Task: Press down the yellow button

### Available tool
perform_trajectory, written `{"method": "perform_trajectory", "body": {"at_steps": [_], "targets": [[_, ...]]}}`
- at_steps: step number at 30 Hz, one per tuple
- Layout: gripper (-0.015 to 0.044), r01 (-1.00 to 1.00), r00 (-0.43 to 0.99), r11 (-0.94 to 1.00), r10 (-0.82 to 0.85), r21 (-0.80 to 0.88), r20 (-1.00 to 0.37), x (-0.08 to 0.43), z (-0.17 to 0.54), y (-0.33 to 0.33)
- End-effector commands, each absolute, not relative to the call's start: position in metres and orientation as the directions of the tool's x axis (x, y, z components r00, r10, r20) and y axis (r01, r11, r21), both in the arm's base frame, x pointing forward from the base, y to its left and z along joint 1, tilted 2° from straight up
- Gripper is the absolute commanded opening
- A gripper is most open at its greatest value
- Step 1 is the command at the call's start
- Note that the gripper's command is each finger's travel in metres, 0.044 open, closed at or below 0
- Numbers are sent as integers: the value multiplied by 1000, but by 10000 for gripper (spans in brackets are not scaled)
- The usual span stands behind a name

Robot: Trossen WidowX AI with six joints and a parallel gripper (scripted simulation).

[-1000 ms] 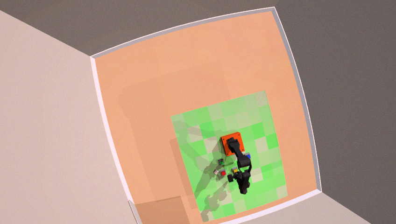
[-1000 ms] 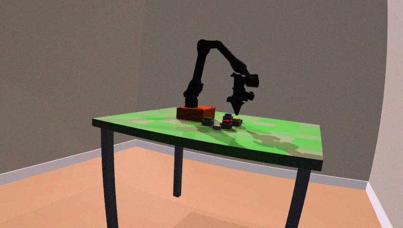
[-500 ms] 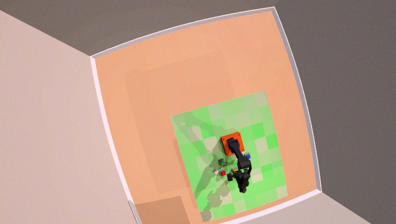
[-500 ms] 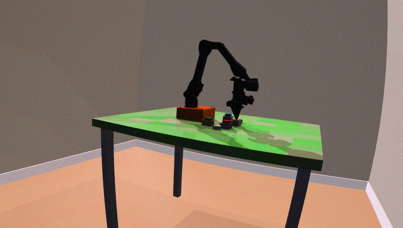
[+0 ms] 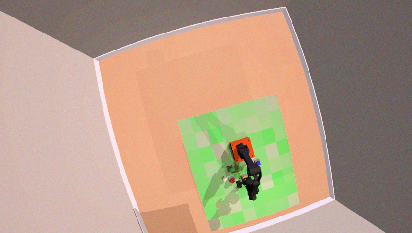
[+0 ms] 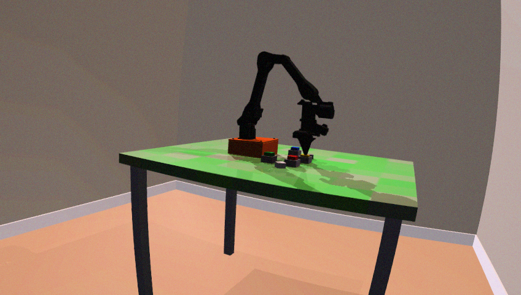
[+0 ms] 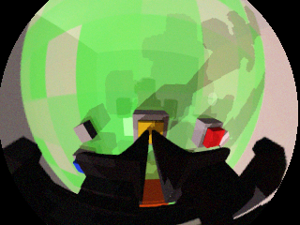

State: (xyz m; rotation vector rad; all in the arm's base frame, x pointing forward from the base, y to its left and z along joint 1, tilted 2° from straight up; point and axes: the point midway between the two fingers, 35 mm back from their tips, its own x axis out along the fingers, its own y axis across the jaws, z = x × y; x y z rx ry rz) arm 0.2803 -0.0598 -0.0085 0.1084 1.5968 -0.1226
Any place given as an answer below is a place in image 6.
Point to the green button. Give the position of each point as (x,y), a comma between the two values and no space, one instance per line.
(269,157)

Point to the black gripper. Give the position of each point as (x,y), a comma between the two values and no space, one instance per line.
(304,135)

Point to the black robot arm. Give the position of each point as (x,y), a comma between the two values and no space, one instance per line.
(253,111)

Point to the blue button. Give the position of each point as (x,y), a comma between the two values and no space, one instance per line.
(294,151)

